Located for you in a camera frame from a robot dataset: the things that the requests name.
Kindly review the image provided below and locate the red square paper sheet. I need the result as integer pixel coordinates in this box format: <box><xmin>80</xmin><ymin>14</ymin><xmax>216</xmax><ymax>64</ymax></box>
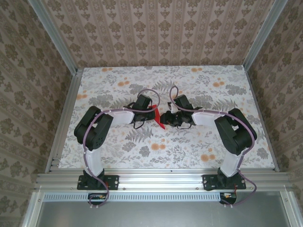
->
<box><xmin>150</xmin><ymin>105</ymin><xmax>168</xmax><ymax>131</ymax></box>

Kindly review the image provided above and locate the grey sheet metal panel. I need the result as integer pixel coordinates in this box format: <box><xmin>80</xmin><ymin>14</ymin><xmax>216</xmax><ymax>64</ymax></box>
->
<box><xmin>22</xmin><ymin>191</ymin><xmax>296</xmax><ymax>227</ymax></box>

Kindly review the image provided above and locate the floral patterned table cover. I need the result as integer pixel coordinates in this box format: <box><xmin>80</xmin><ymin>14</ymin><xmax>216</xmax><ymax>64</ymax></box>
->
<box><xmin>58</xmin><ymin>66</ymin><xmax>277</xmax><ymax>169</ymax></box>

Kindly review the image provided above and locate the black connector board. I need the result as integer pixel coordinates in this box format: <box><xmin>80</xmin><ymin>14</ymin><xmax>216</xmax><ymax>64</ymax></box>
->
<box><xmin>219</xmin><ymin>192</ymin><xmax>237</xmax><ymax>205</ymax></box>
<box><xmin>88</xmin><ymin>192</ymin><xmax>110</xmax><ymax>206</ymax></box>

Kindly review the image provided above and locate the left gripper thin black wire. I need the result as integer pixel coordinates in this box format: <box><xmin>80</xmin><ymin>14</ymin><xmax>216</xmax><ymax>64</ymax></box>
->
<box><xmin>132</xmin><ymin>120</ymin><xmax>146</xmax><ymax>130</ymax></box>

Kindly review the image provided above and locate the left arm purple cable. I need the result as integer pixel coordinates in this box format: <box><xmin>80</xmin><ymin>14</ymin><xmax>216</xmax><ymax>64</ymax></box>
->
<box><xmin>82</xmin><ymin>88</ymin><xmax>162</xmax><ymax>209</ymax></box>

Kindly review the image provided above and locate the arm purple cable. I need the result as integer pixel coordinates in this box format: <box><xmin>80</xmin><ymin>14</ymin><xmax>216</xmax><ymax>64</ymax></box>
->
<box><xmin>169</xmin><ymin>85</ymin><xmax>258</xmax><ymax>209</ymax></box>
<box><xmin>82</xmin><ymin>88</ymin><xmax>162</xmax><ymax>209</ymax></box>

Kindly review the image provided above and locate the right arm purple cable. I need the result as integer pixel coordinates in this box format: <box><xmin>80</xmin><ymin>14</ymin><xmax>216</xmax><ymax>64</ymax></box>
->
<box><xmin>169</xmin><ymin>85</ymin><xmax>258</xmax><ymax>209</ymax></box>

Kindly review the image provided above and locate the long aluminium mounting rail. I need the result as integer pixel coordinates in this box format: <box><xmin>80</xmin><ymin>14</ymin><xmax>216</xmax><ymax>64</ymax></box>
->
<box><xmin>35</xmin><ymin>169</ymin><xmax>291</xmax><ymax>190</ymax></box>

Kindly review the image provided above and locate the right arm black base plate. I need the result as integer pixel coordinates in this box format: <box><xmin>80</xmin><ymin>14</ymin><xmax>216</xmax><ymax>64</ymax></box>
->
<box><xmin>202</xmin><ymin>174</ymin><xmax>247</xmax><ymax>191</ymax></box>

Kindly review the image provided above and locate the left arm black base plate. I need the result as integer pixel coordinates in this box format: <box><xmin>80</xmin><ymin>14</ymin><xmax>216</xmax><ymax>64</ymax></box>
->
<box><xmin>77</xmin><ymin>174</ymin><xmax>119</xmax><ymax>191</ymax></box>

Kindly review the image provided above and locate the aluminium side rail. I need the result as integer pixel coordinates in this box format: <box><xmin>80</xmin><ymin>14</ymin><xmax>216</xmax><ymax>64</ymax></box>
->
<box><xmin>44</xmin><ymin>68</ymin><xmax>84</xmax><ymax>173</ymax></box>
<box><xmin>243</xmin><ymin>65</ymin><xmax>280</xmax><ymax>172</ymax></box>

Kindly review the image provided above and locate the grey slotted cable duct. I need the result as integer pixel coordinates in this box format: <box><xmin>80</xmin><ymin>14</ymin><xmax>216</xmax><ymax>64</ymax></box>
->
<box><xmin>44</xmin><ymin>192</ymin><xmax>221</xmax><ymax>200</ymax></box>

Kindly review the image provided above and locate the aluminium frame post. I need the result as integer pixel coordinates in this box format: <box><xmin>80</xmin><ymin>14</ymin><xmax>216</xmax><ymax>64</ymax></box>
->
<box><xmin>242</xmin><ymin>0</ymin><xmax>290</xmax><ymax>69</ymax></box>
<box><xmin>28</xmin><ymin>0</ymin><xmax>79</xmax><ymax>74</ymax></box>

